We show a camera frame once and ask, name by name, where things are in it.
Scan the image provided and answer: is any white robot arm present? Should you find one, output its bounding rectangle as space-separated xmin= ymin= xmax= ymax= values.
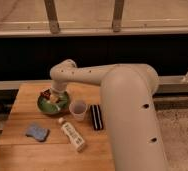
xmin=50 ymin=59 xmax=169 ymax=171

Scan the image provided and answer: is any metal frame leg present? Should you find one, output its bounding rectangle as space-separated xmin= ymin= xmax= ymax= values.
xmin=112 ymin=0 xmax=124 ymax=32
xmin=44 ymin=0 xmax=60 ymax=34

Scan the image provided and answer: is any translucent plastic cup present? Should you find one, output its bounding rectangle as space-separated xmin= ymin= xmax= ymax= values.
xmin=69 ymin=100 xmax=88 ymax=121

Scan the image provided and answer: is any red pepper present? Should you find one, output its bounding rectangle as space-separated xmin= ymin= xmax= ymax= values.
xmin=40 ymin=89 xmax=51 ymax=100

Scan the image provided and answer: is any left metal frame leg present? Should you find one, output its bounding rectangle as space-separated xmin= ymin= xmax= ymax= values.
xmin=44 ymin=0 xmax=60 ymax=34

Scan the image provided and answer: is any black rectangular block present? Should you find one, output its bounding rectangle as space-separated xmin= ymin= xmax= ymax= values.
xmin=90 ymin=105 xmax=104 ymax=131

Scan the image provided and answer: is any green ceramic bowl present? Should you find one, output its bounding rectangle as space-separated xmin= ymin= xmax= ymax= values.
xmin=37 ymin=92 xmax=70 ymax=115

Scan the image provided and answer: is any blue sponge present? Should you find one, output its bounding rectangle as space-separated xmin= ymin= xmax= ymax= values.
xmin=25 ymin=123 xmax=50 ymax=142

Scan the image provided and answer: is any right metal frame leg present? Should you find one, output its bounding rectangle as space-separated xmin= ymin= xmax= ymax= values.
xmin=112 ymin=0 xmax=124 ymax=32

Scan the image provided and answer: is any white tube bottle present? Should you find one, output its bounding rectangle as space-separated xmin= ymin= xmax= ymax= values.
xmin=58 ymin=117 xmax=86 ymax=152

